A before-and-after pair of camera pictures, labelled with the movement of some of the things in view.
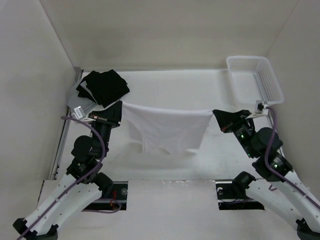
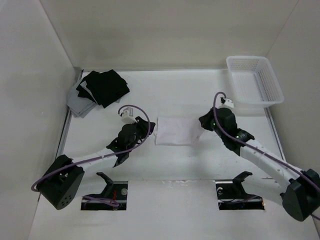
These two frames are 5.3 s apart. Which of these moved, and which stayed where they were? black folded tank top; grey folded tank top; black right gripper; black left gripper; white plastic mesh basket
Moved: black right gripper; black left gripper
Stayed: grey folded tank top; white plastic mesh basket; black folded tank top
